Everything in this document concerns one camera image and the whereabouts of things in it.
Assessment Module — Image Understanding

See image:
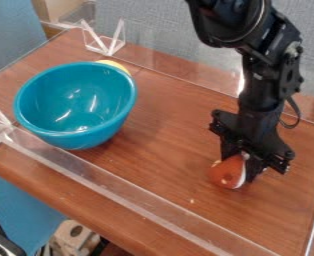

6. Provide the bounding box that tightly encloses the blue bowl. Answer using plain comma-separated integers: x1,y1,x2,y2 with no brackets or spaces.
14,62,138,150

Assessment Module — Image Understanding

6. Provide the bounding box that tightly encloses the clear acrylic front barrier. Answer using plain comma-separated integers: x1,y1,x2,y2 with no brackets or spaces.
0,124,280,256

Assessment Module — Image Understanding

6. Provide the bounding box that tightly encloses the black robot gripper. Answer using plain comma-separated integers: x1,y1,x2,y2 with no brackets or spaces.
210,104,296,182

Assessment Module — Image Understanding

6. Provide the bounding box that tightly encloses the clear acrylic back barrier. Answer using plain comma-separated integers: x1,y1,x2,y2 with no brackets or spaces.
60,0,314,122

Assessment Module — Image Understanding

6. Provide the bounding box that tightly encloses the brown and white toy mushroom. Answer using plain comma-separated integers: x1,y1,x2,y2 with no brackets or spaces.
209,152,250,190

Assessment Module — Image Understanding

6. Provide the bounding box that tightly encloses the yellow object behind bowl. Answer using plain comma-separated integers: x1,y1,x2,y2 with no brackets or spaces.
97,59,131,76

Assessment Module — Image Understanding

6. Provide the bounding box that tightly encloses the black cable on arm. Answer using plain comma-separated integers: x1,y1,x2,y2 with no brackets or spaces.
278,96,304,130

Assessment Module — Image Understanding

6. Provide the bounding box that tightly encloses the white block with hole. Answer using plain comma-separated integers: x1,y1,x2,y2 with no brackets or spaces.
51,220,102,256

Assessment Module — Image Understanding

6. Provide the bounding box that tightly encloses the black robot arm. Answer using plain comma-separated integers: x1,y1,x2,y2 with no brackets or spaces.
186,0,305,182

